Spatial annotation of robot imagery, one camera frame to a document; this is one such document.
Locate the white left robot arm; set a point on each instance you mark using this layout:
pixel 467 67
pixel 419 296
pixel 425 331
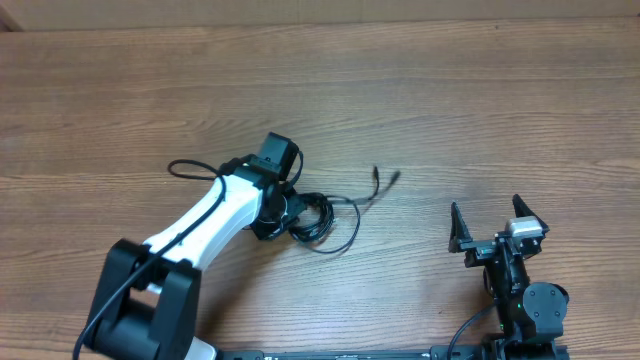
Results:
pixel 146 301

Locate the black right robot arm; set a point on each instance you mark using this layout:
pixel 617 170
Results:
pixel 530 314

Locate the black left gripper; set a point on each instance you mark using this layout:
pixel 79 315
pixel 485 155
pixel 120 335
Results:
pixel 297 205

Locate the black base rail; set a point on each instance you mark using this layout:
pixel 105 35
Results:
pixel 438 352

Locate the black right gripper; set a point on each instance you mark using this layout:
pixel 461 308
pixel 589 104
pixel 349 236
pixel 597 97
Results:
pixel 480 250

